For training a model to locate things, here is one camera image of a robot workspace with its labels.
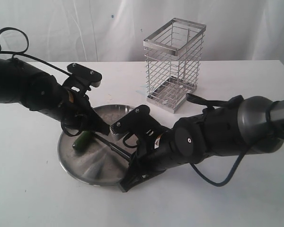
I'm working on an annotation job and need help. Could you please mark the black handled kitchen knife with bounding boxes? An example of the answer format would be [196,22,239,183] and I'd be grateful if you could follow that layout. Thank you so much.
[94,133,131,162]

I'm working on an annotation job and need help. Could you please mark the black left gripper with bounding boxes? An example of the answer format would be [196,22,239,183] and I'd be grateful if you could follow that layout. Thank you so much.
[52,85,110,135]

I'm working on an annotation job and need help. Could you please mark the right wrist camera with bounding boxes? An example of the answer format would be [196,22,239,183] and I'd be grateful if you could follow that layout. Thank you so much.
[110,105,168,148]

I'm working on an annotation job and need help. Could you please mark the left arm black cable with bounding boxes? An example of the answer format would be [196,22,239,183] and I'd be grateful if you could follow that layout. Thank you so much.
[0,27,90,137]

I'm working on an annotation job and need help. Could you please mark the wire metal utensil holder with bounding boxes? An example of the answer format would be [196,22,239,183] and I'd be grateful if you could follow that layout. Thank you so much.
[143,18,206,113]

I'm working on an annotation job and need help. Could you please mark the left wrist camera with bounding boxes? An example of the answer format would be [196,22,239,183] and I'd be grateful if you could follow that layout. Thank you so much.
[62,63,102,96]

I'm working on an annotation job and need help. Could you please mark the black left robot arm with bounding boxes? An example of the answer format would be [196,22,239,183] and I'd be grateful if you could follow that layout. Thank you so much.
[0,58,110,135]

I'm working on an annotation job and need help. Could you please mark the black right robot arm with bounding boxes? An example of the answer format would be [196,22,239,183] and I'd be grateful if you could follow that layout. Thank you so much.
[117,94,284,192]

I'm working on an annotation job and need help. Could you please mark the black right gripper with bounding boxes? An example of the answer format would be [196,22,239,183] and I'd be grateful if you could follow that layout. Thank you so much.
[119,132,194,192]

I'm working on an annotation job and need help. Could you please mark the round stainless steel plate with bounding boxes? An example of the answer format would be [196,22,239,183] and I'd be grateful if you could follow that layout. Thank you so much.
[58,104,136,186]

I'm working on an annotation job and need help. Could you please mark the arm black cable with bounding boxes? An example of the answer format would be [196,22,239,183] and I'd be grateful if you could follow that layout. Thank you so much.
[191,146,251,187]
[0,27,90,137]

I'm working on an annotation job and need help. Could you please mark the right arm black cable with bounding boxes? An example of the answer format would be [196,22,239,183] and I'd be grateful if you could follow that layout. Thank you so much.
[191,146,251,187]

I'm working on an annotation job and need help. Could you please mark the green cucumber piece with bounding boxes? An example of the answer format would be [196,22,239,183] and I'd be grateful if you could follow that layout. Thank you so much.
[72,131,91,152]

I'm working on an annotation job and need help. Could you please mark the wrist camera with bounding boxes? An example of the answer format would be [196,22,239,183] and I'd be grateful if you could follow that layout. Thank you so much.
[110,105,168,148]
[62,63,102,96]

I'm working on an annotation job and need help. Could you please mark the white backdrop curtain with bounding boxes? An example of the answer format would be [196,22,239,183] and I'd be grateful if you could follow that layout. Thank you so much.
[0,0,284,63]

